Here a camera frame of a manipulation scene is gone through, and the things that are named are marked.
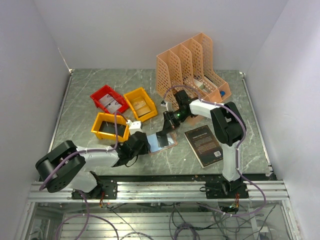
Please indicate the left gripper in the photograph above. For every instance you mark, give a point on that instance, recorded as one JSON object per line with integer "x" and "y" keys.
{"x": 145, "y": 149}

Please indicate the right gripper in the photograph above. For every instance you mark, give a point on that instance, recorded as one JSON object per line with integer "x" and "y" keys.
{"x": 169, "y": 122}

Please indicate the yellow bin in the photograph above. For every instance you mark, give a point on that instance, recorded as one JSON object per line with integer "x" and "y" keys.
{"x": 101, "y": 116}
{"x": 140, "y": 92}

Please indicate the red plastic bin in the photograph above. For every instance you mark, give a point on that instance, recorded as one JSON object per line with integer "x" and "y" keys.
{"x": 96, "y": 96}

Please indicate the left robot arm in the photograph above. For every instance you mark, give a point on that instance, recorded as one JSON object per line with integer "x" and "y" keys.
{"x": 69, "y": 165}

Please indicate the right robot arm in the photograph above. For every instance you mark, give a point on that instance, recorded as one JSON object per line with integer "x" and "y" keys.
{"x": 229, "y": 127}

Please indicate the beige cards in yellow bin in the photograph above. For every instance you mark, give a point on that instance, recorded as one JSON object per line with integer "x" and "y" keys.
{"x": 140, "y": 106}

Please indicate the silver cards in red bin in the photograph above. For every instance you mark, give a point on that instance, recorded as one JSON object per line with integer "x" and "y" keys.
{"x": 110, "y": 103}

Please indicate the black item in yellow bin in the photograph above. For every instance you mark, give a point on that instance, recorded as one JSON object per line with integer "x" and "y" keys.
{"x": 109, "y": 128}

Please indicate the black book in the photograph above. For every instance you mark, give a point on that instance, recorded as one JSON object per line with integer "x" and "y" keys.
{"x": 204, "y": 145}

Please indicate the orange plastic file organizer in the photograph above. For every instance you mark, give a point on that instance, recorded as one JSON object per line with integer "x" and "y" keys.
{"x": 189, "y": 66}

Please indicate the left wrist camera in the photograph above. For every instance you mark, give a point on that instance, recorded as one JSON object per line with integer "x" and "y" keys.
{"x": 134, "y": 126}

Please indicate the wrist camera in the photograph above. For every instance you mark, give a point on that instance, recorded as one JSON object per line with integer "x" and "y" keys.
{"x": 167, "y": 105}
{"x": 134, "y": 126}

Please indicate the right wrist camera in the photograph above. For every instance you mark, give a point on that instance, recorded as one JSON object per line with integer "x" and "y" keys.
{"x": 167, "y": 105}

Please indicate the aluminium mounting rail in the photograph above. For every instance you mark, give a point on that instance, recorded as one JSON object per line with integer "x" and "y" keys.
{"x": 153, "y": 192}

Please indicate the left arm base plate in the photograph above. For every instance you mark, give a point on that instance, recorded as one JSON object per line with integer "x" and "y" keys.
{"x": 94, "y": 190}

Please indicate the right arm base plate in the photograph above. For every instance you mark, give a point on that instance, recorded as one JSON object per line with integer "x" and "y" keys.
{"x": 223, "y": 189}

